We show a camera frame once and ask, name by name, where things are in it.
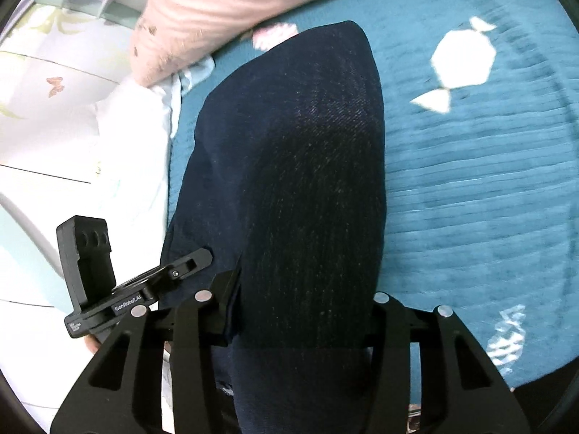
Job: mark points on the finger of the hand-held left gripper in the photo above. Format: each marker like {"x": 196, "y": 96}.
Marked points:
{"x": 190, "y": 262}

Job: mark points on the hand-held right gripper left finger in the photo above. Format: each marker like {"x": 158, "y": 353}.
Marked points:
{"x": 217, "y": 307}

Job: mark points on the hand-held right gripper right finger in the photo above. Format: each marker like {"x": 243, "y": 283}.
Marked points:
{"x": 384, "y": 321}

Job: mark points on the dark blue denim jacket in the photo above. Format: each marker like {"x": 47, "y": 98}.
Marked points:
{"x": 307, "y": 190}

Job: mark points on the white pillow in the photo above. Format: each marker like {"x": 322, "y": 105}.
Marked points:
{"x": 135, "y": 135}

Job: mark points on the teal quilted bed sheet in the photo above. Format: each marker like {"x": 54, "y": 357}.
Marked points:
{"x": 475, "y": 167}

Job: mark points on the pink quilt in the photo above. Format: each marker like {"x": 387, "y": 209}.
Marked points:
{"x": 226, "y": 9}

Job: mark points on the pale teal bed frame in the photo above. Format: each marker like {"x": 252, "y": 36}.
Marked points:
{"x": 22, "y": 253}

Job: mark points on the butterfly wall sticker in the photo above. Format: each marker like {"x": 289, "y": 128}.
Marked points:
{"x": 55, "y": 86}

